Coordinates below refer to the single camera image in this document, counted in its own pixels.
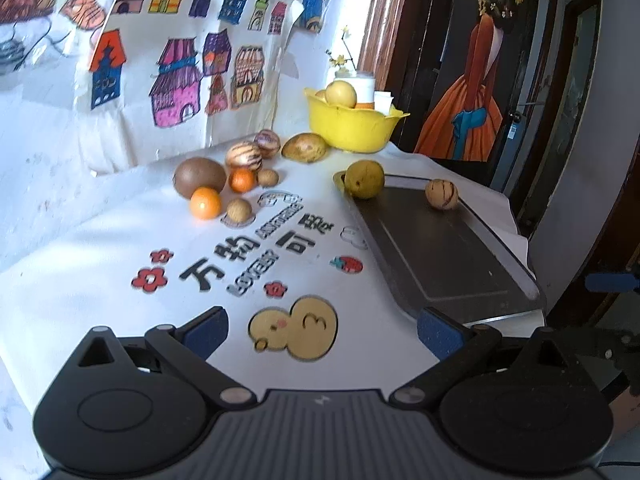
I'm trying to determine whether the brown kiwi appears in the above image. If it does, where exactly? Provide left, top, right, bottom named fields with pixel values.
left=173, top=157, right=227, bottom=198

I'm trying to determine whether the dark wooden door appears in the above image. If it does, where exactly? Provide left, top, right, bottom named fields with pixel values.
left=492, top=0, right=640, bottom=243

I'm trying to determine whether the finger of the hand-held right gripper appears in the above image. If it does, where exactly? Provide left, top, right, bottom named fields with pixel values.
left=585, top=271, right=640, bottom=295
left=562, top=327, right=640, bottom=363

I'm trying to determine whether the orange dress wall poster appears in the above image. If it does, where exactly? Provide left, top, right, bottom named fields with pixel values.
left=412, top=0, right=542, bottom=163

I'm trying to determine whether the large yellow round fruit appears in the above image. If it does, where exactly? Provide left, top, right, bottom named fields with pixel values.
left=325, top=80, right=358, bottom=109

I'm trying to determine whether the white printed tablecloth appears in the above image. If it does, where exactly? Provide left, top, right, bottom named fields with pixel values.
left=0, top=135, right=548, bottom=473

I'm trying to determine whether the white jar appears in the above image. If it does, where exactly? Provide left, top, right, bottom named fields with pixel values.
left=350, top=72, right=376, bottom=106

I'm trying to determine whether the colourful houses drawing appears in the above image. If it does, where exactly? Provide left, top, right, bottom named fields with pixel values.
left=75, top=0, right=306, bottom=176

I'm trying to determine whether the metal tray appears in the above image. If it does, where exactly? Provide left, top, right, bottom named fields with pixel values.
left=332, top=170, right=544, bottom=324

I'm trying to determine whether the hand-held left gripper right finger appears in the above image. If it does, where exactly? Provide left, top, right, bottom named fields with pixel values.
left=389, top=307, right=577, bottom=409

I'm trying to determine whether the yellow-green pear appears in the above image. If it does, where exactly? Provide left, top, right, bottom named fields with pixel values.
left=343, top=160, right=386, bottom=200

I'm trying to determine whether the yellow plastic bowl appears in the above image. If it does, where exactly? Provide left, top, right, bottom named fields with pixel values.
left=304, top=87, right=408, bottom=155

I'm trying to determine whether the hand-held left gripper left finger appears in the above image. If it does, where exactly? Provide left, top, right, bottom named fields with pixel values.
left=67, top=306, right=258, bottom=409

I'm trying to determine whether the brown wooden door frame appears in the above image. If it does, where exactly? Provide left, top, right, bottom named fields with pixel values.
left=356, top=0, right=443, bottom=92

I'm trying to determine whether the small orange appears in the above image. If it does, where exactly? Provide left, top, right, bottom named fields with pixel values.
left=228, top=167, right=257, bottom=194
left=189, top=186, right=222, bottom=220

